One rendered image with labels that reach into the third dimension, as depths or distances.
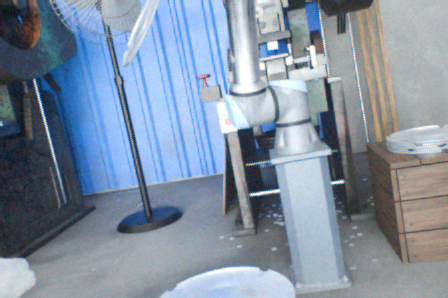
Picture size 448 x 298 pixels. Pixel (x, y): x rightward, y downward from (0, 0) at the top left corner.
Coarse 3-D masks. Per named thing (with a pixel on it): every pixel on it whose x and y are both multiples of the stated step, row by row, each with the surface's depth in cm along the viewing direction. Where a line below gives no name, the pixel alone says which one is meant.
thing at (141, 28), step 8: (152, 0) 146; (144, 8) 154; (152, 8) 139; (144, 16) 144; (152, 16) 130; (136, 24) 157; (144, 24) 138; (136, 32) 146; (144, 32) 131; (136, 40) 141; (136, 48) 133; (128, 56) 146; (128, 64) 140
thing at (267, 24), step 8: (256, 0) 202; (264, 0) 202; (272, 0) 201; (280, 0) 201; (256, 8) 202; (264, 8) 203; (272, 8) 202; (280, 8) 202; (256, 16) 203; (264, 16) 200; (272, 16) 200; (280, 16) 202; (264, 24) 200; (272, 24) 200; (280, 24) 202; (264, 32) 202; (272, 32) 203
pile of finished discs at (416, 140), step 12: (396, 132) 169; (408, 132) 167; (420, 132) 159; (432, 132) 155; (444, 132) 151; (396, 144) 152; (408, 144) 149; (420, 144) 149; (432, 144) 143; (444, 144) 144
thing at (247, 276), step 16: (208, 272) 98; (224, 272) 98; (240, 272) 96; (256, 272) 95; (272, 272) 93; (176, 288) 94; (192, 288) 93; (208, 288) 92; (224, 288) 89; (240, 288) 88; (256, 288) 88; (272, 288) 86; (288, 288) 85
